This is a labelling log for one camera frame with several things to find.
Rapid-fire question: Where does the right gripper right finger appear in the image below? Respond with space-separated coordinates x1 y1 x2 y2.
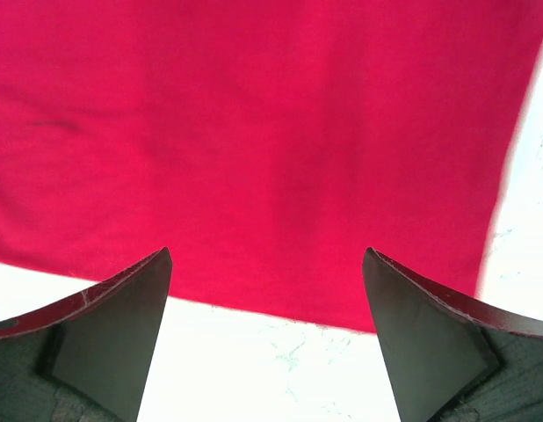
363 248 543 421

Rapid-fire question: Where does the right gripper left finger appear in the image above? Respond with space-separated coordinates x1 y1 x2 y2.
0 248 172 421

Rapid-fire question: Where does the bright red t-shirt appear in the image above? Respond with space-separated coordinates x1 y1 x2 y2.
0 1 543 331

